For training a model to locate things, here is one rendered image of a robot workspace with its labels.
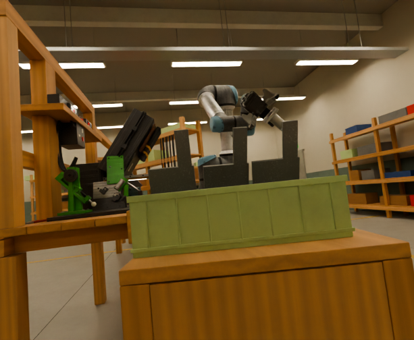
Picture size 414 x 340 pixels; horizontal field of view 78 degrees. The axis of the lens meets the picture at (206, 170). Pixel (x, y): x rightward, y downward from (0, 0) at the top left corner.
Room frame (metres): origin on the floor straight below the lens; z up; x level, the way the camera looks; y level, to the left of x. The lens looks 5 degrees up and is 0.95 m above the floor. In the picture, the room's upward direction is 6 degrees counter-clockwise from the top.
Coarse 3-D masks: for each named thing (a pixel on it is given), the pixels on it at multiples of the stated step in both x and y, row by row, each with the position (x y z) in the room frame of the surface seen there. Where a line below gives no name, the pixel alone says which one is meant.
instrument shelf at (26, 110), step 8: (32, 104) 1.39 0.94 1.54; (40, 104) 1.39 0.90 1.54; (48, 104) 1.40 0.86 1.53; (56, 104) 1.41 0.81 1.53; (64, 104) 1.43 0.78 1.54; (24, 112) 1.40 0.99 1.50; (32, 112) 1.41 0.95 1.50; (40, 112) 1.42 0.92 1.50; (48, 112) 1.44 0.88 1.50; (56, 112) 1.45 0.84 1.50; (64, 112) 1.46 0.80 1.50; (72, 112) 1.56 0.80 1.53; (56, 120) 1.59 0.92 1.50; (64, 120) 1.61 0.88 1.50; (72, 120) 1.62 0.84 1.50; (80, 120) 1.71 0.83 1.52; (88, 128) 1.89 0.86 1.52; (88, 136) 2.07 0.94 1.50; (96, 136) 2.10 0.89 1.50
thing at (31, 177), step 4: (24, 176) 9.24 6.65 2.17; (28, 176) 9.27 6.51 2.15; (32, 176) 9.29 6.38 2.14; (24, 180) 9.25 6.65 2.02; (28, 180) 9.34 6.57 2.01; (32, 180) 9.20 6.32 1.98; (32, 184) 9.26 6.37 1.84; (32, 188) 9.25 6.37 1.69; (32, 192) 9.24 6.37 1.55; (64, 192) 9.47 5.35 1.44; (32, 196) 9.19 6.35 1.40; (32, 200) 9.23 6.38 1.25; (32, 204) 9.23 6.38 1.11; (64, 204) 9.48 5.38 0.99; (32, 208) 9.23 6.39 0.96; (64, 208) 9.42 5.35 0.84; (32, 212) 9.19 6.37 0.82; (32, 216) 9.23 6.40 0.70; (32, 220) 9.23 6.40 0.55
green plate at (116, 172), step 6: (114, 156) 1.81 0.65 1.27; (120, 156) 1.81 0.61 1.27; (108, 162) 1.79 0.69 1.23; (114, 162) 1.79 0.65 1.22; (120, 162) 1.80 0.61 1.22; (108, 168) 1.78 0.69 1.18; (114, 168) 1.78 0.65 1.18; (120, 168) 1.79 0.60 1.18; (108, 174) 1.77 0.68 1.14; (114, 174) 1.77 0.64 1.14; (120, 174) 1.78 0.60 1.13; (108, 180) 1.75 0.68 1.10; (114, 180) 1.76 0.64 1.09
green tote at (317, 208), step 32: (192, 192) 0.71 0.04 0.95; (224, 192) 0.71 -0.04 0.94; (256, 192) 0.71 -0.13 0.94; (288, 192) 0.71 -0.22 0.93; (320, 192) 0.71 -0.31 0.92; (160, 224) 0.71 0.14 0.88; (192, 224) 0.71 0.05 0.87; (224, 224) 0.71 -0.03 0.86; (256, 224) 0.71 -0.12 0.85; (288, 224) 0.71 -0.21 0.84; (320, 224) 0.71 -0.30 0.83
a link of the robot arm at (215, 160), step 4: (208, 156) 1.45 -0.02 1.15; (212, 156) 1.46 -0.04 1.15; (216, 156) 1.49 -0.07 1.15; (200, 160) 1.47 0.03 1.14; (204, 160) 1.45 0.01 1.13; (208, 160) 1.45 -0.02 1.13; (212, 160) 1.46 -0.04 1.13; (216, 160) 1.47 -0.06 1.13; (220, 160) 1.48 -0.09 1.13; (200, 164) 1.47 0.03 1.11; (204, 164) 1.45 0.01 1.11; (208, 164) 1.45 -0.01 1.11; (212, 164) 1.46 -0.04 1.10; (216, 164) 1.46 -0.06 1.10; (220, 164) 1.47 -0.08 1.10; (200, 168) 1.47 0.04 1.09; (200, 172) 1.47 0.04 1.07; (200, 176) 1.48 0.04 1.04
